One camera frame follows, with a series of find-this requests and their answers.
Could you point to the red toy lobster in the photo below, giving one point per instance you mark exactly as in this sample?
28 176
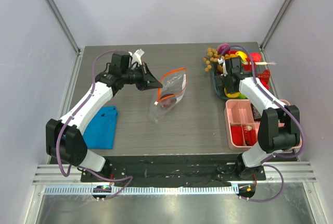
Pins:
264 77

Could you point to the pink compartment tray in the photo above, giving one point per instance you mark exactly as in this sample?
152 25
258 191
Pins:
242 127

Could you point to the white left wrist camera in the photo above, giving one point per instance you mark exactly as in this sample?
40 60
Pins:
137 56

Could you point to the clear orange zip bag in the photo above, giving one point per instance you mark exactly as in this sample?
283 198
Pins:
173 89

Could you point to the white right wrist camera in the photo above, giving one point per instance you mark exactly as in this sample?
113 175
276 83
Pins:
221 61

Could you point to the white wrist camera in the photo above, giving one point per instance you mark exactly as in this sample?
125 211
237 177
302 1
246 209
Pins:
221 61
137 56

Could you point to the orange toy fruit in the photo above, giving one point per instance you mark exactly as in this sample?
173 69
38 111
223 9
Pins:
220 69

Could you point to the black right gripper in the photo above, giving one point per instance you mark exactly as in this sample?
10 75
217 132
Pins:
227 88

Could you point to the purple toy onion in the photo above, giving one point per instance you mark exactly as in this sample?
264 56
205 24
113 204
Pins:
223 49

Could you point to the yellow toy pear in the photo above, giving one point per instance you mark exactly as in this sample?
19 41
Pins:
231 95

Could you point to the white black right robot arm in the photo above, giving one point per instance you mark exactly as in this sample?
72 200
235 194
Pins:
251 160

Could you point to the dark patterned sushi roll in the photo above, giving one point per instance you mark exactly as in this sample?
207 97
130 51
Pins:
255 113

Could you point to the aluminium frame rail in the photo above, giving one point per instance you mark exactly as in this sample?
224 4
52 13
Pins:
292 171

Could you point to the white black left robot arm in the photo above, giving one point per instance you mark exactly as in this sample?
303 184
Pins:
64 137

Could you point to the teal fruit basket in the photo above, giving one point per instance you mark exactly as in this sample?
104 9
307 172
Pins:
230 66

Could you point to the blue folded t-shirt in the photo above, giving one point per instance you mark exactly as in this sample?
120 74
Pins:
100 132

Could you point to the brown longan bunch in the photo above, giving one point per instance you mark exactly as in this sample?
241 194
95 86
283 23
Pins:
211 60

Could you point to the yellow red toy fruit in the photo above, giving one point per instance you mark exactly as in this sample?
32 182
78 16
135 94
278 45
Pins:
243 56

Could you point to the red toy meat piece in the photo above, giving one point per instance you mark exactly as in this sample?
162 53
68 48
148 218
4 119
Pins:
237 135

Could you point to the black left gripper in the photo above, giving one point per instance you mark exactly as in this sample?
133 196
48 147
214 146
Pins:
144 84

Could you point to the white perforated cable duct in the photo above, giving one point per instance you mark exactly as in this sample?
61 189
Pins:
103 190

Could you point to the green toy lime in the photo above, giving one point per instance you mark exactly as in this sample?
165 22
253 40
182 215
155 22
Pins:
242 96

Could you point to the dark red toy fruit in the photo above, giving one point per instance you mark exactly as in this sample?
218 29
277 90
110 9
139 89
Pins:
168 100

